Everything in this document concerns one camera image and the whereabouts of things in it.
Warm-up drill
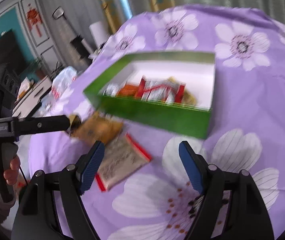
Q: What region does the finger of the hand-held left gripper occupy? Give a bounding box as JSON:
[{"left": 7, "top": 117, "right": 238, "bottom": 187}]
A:
[{"left": 10, "top": 114, "right": 74, "bottom": 137}]

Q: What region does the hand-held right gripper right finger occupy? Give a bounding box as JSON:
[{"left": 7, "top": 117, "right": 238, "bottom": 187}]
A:
[{"left": 179, "top": 141, "right": 275, "bottom": 240}]

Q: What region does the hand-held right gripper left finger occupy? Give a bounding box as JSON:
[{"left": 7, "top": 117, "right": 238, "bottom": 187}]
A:
[{"left": 11, "top": 141, "right": 105, "bottom": 240}]

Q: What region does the beige red-edged snack packet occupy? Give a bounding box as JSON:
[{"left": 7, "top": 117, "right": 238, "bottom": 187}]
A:
[{"left": 95, "top": 134, "right": 153, "bottom": 192}]

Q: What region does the green cardboard box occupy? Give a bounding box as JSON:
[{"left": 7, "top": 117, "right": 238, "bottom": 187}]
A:
[{"left": 83, "top": 51, "right": 216, "bottom": 140}]

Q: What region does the green yellow snack packet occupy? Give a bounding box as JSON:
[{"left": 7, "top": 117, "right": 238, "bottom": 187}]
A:
[{"left": 182, "top": 90, "right": 198, "bottom": 105}]

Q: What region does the dark orange snack packet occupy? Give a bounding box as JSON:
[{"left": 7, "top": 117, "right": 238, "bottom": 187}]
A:
[{"left": 117, "top": 84, "right": 139, "bottom": 98}]

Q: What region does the silver red-edged snack packet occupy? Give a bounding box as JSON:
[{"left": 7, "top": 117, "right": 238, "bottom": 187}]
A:
[{"left": 135, "top": 76, "right": 186, "bottom": 103}]

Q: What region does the person's left hand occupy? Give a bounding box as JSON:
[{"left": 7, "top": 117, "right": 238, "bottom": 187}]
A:
[{"left": 0, "top": 151, "right": 21, "bottom": 180}]

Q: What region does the white side table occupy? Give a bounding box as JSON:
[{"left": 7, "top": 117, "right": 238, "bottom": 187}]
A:
[{"left": 12, "top": 76, "right": 53, "bottom": 115}]

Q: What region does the white red-print plastic bag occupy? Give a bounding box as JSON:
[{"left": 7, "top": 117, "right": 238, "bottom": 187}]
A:
[{"left": 50, "top": 66, "right": 79, "bottom": 100}]

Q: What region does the black television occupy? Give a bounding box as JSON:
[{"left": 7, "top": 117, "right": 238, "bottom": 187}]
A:
[{"left": 0, "top": 29, "right": 33, "bottom": 80}]

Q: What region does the upright vacuum cleaner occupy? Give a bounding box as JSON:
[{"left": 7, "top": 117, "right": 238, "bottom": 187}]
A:
[{"left": 52, "top": 6, "right": 93, "bottom": 60}]

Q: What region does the purple floral cloth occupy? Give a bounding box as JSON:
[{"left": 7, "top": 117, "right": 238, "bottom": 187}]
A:
[{"left": 29, "top": 4, "right": 285, "bottom": 240}]

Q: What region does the red hanging ornament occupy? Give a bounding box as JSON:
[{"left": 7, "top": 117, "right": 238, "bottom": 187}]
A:
[{"left": 26, "top": 4, "right": 43, "bottom": 38}]

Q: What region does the white air purifier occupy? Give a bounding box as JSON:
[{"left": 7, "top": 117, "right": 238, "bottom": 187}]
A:
[{"left": 89, "top": 20, "right": 110, "bottom": 48}]

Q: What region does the black cable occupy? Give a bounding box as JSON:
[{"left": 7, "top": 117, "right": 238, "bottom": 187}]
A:
[{"left": 19, "top": 164, "right": 29, "bottom": 184}]

